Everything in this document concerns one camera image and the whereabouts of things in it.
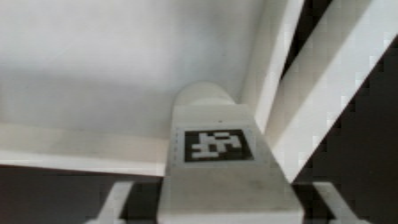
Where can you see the white table leg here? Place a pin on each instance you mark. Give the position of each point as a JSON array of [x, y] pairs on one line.
[[224, 186]]

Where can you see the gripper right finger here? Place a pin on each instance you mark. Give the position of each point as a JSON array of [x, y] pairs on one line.
[[325, 206]]

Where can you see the white square table top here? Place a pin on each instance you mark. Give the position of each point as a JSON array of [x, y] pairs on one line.
[[98, 58]]

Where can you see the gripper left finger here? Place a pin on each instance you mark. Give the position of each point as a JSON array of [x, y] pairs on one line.
[[130, 204]]

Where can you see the white L-shaped obstacle fence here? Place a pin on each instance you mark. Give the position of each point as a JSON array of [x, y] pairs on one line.
[[343, 49]]

